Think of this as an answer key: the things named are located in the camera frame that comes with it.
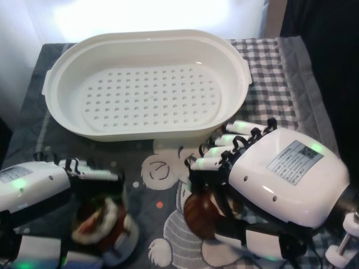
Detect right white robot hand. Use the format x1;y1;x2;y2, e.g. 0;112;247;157
183;117;351;263

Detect white cake with chocolate drip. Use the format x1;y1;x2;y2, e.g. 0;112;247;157
70;194;140;264

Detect white oval perforated basin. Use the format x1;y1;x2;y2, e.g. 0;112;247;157
41;29;252;143

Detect brown cake with red cherry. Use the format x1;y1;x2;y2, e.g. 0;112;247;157
183;190;245;240

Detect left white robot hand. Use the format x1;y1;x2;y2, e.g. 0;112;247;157
0;152;127;269

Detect grey quilt with printed bear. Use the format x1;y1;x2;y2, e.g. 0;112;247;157
0;36;359;269

